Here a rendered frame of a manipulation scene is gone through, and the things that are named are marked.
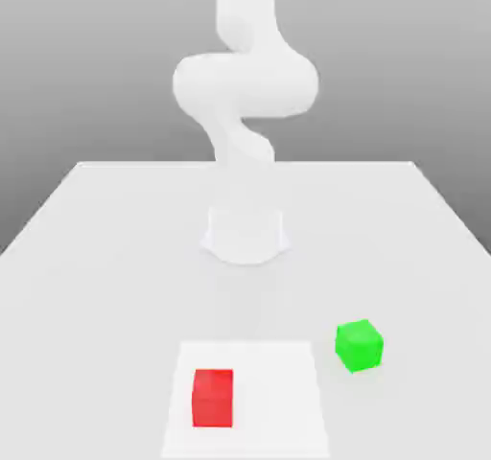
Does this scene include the small green cube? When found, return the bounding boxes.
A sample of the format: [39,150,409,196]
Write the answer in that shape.
[334,318,385,375]

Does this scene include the small red cube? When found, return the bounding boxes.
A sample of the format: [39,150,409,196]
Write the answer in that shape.
[191,368,235,429]

